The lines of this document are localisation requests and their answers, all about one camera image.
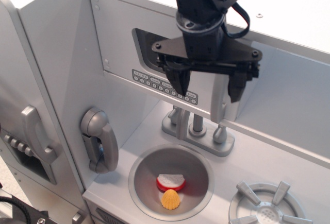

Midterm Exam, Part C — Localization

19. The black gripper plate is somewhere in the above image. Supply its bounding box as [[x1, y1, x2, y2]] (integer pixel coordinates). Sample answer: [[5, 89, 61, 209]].
[[152, 31, 262, 103]]

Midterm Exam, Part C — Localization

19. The grey toy microwave door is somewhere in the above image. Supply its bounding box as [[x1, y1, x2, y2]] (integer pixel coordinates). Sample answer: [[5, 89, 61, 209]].
[[91, 0, 255, 123]]

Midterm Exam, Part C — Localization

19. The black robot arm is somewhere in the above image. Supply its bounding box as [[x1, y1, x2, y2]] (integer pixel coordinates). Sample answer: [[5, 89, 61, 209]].
[[152, 0, 262, 102]]

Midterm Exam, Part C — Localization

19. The grey toy faucet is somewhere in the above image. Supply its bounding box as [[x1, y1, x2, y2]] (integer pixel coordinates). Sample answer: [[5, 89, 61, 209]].
[[162, 106, 235, 157]]

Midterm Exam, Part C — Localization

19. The round metal sink bowl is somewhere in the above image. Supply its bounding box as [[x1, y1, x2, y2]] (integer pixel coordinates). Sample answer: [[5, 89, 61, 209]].
[[128, 144, 215, 221]]

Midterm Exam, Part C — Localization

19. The red white toy food slice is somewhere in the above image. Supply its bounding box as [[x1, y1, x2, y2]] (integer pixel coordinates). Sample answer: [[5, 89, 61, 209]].
[[156, 174, 186, 192]]

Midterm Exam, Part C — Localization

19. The yellow toy corn piece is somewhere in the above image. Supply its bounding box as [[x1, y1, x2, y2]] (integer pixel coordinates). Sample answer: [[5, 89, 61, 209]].
[[161, 189, 181, 210]]

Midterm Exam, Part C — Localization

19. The white toy kitchen cabinet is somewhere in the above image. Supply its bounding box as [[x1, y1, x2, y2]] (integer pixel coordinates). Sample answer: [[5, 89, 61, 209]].
[[1, 0, 329, 223]]

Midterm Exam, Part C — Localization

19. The grey toy stove burner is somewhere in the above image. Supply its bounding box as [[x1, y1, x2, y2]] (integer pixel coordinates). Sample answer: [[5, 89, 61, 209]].
[[228, 181, 313, 223]]

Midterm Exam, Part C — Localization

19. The grey toy ice dispenser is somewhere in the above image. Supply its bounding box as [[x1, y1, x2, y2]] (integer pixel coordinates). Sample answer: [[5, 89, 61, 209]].
[[1, 129, 57, 185]]

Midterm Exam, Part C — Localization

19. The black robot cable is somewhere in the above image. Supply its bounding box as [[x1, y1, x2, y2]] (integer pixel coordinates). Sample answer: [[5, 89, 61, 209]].
[[221, 2, 251, 39]]

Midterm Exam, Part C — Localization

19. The grey fridge door handle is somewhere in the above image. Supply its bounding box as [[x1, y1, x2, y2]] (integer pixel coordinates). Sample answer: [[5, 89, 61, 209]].
[[21, 105, 57, 164]]

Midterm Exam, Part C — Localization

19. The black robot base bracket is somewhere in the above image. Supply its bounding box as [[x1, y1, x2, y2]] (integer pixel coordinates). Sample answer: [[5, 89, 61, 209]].
[[1, 184, 56, 224]]

